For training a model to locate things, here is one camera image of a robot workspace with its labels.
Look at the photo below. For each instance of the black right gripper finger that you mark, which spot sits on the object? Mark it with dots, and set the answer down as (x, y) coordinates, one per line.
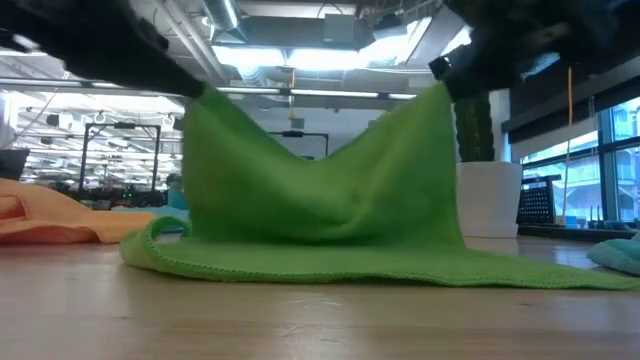
(475, 77)

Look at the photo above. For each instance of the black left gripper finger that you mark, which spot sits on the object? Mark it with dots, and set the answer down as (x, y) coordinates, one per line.
(175, 80)

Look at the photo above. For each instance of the green microfiber towel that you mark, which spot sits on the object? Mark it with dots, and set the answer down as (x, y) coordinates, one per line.
(310, 215)

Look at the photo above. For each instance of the orange microfiber towel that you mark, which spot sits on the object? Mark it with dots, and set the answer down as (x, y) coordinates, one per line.
(60, 220)

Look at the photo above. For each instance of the large teal microfiber towel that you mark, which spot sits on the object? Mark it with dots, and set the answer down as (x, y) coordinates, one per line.
(617, 255)

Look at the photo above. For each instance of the white hexagonal plant pot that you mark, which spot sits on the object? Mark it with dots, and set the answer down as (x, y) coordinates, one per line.
(487, 200)

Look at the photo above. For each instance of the black perforated crate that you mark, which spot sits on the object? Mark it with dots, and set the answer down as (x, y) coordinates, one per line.
(536, 200)

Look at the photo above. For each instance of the grey ceiling unit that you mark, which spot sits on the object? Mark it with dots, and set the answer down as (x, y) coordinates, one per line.
(339, 27)

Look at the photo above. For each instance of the black background monitor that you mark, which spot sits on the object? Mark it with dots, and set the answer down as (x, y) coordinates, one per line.
(12, 165)

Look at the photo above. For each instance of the black background station frame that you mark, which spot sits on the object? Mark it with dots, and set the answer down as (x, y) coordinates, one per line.
(292, 134)
(120, 125)

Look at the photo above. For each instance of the silver ceiling duct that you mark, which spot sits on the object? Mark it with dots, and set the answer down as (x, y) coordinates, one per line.
(225, 12)

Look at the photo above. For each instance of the black aluminium table frame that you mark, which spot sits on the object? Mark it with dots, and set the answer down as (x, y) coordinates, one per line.
(575, 234)

